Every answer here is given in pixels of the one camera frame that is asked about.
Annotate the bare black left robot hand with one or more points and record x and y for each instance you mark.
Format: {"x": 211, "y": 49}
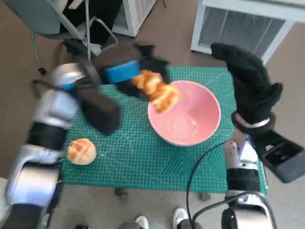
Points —
{"x": 119, "y": 62}

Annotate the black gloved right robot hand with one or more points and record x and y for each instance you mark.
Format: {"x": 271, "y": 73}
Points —
{"x": 250, "y": 90}

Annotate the long toy bread loaf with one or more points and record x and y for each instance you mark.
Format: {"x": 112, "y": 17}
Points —
{"x": 162, "y": 95}

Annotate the pink bowl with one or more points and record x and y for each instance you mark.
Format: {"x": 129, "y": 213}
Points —
{"x": 190, "y": 124}

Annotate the round toy bread bun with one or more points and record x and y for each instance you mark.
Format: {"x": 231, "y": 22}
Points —
{"x": 81, "y": 151}

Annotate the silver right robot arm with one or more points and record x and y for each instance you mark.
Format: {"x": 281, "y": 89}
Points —
{"x": 243, "y": 176}

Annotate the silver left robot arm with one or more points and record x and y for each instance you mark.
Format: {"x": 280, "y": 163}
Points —
{"x": 35, "y": 167}

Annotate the person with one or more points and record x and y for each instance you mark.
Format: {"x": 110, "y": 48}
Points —
{"x": 102, "y": 21}

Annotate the small white grilled cabinet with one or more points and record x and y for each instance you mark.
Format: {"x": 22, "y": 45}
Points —
{"x": 138, "y": 14}

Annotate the large white grilled cabinet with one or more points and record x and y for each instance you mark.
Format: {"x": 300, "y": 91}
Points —
{"x": 238, "y": 31}

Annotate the grey wheeled chair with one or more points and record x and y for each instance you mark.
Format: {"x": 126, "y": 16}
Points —
{"x": 31, "y": 16}

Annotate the green cutting mat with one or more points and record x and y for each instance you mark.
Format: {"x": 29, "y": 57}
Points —
{"x": 133, "y": 162}

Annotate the dark table foot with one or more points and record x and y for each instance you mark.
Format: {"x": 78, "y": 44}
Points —
{"x": 120, "y": 192}
{"x": 205, "y": 196}

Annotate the white shoe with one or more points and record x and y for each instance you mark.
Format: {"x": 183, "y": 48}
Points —
{"x": 179, "y": 217}
{"x": 142, "y": 223}

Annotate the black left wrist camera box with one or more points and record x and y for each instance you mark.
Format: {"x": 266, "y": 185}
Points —
{"x": 100, "y": 112}

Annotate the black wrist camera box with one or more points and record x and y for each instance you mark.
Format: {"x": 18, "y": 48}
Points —
{"x": 100, "y": 112}
{"x": 278, "y": 157}

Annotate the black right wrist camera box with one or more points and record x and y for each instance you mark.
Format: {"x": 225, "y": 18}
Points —
{"x": 278, "y": 157}

